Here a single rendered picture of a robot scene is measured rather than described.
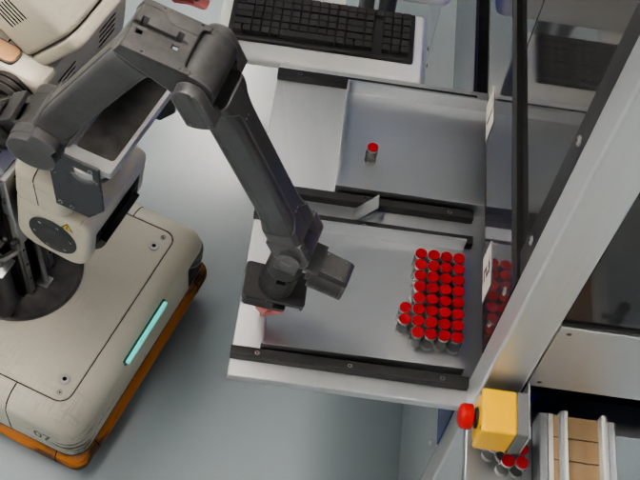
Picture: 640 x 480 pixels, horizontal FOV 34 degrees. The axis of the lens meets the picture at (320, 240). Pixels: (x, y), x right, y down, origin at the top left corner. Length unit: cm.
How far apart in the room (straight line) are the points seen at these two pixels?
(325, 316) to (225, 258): 112
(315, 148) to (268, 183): 63
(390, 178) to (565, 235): 73
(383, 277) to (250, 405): 92
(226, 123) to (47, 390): 124
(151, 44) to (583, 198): 53
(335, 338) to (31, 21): 71
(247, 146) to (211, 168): 174
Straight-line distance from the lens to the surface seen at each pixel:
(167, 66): 124
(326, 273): 159
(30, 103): 159
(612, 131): 118
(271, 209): 146
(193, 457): 265
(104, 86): 137
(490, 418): 162
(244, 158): 137
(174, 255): 259
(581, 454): 175
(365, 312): 183
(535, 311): 148
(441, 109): 213
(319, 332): 180
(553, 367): 162
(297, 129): 205
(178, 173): 307
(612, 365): 162
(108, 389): 246
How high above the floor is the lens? 247
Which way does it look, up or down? 56 degrees down
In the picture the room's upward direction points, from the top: 10 degrees clockwise
